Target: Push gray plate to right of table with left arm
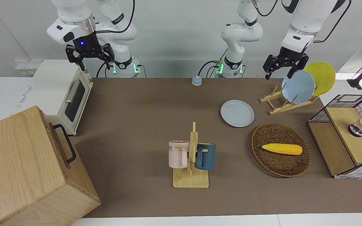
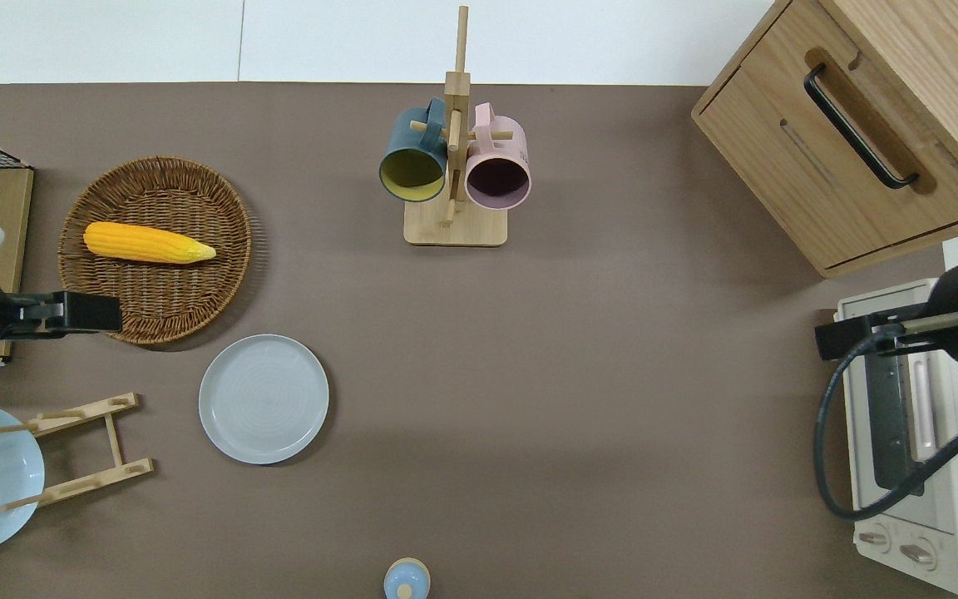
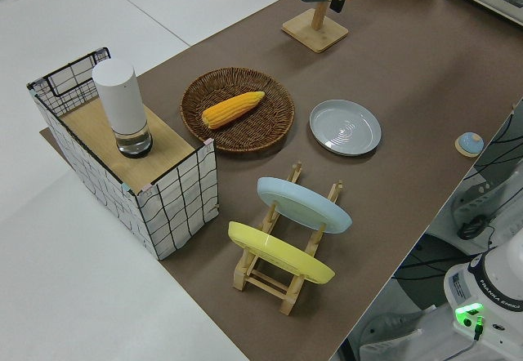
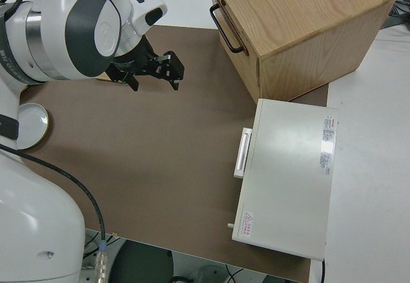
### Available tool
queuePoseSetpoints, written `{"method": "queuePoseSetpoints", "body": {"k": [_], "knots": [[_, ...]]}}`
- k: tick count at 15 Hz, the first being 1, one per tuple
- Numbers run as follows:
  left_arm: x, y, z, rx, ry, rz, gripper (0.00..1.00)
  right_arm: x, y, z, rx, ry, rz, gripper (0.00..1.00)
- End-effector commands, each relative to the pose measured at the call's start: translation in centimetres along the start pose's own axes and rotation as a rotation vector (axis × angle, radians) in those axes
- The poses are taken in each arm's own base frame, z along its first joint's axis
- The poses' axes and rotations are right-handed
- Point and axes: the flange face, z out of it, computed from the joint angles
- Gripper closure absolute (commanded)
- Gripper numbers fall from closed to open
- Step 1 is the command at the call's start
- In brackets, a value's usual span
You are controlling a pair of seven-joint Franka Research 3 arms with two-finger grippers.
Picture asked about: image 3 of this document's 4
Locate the gray ceramic plate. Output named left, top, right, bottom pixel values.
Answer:
left=308, top=99, right=382, bottom=157

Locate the light blue plate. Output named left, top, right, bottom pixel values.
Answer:
left=257, top=176, right=353, bottom=234

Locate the yellow plate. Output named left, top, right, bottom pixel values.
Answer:
left=227, top=221, right=337, bottom=285

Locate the wooden mug stand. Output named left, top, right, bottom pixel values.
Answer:
left=280, top=0, right=350, bottom=54

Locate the yellow corn cob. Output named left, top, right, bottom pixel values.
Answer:
left=202, top=91, right=266, bottom=130

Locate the brown wicker basket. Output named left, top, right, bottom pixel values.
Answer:
left=180, top=65, right=296, bottom=154

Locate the blue dome on wooden base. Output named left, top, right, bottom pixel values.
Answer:
left=454, top=131, right=485, bottom=158

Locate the brown table mat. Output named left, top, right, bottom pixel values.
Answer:
left=39, top=0, right=523, bottom=361

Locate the wooden shelf board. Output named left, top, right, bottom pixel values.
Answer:
left=60, top=98, right=194, bottom=186

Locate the white cylinder with clear base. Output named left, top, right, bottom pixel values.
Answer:
left=91, top=58, right=154, bottom=159

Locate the white grid-pattern box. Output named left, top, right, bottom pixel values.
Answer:
left=26, top=46, right=220, bottom=261

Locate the small black device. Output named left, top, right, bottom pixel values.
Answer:
left=457, top=216, right=489, bottom=240

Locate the wooden dish rack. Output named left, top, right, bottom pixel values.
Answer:
left=232, top=160, right=344, bottom=316

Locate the black cable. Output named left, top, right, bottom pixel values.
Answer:
left=398, top=252, right=450, bottom=281
left=463, top=103, right=523, bottom=223

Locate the gray perforated mount panel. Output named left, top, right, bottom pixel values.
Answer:
left=451, top=168, right=512, bottom=239

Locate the black wire frame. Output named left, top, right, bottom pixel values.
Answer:
left=43, top=46, right=111, bottom=97

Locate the gray pedestal foot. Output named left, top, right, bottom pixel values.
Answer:
left=357, top=310, right=428, bottom=361

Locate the gray cable with green plug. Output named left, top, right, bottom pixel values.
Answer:
left=447, top=315, right=486, bottom=361

